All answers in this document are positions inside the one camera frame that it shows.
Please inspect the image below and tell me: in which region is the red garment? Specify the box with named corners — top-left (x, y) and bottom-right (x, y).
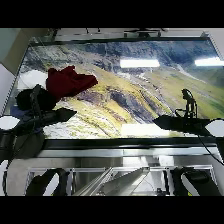
top-left (45, 65), bottom-right (100, 103)

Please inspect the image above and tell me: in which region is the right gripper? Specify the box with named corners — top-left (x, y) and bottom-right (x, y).
top-left (152, 114), bottom-right (190, 132)

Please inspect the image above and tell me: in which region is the white garment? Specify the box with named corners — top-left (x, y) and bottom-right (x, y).
top-left (17, 69), bottom-right (50, 91)

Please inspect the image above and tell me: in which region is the black garment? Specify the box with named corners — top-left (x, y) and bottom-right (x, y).
top-left (15, 87), bottom-right (58, 112)

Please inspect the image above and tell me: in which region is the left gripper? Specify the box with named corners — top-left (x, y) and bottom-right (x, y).
top-left (43, 107), bottom-right (78, 127)

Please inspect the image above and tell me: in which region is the silver frame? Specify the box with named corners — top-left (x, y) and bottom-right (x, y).
top-left (0, 28), bottom-right (224, 197)

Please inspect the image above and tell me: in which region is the blue garment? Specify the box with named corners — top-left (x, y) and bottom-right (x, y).
top-left (9, 107), bottom-right (35, 119)

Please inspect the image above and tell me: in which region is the black cable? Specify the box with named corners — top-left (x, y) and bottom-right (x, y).
top-left (195, 131), bottom-right (224, 167)

